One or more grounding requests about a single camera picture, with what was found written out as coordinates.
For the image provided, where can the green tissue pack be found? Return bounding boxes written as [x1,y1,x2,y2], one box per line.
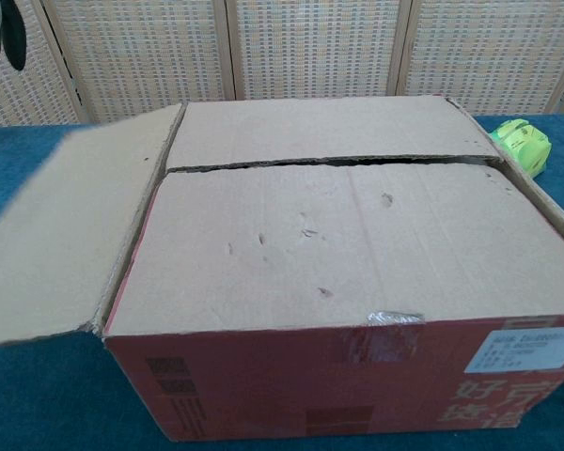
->
[488,118,553,179]

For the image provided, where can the red cardboard box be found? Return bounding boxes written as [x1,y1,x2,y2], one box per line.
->
[0,93,564,443]

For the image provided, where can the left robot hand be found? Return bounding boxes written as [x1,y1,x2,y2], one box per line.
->
[0,0,28,71]

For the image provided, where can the woven folding screen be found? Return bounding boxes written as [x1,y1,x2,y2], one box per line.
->
[0,0,564,129]

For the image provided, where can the blue table mat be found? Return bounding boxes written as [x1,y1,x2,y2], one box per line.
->
[0,112,564,451]

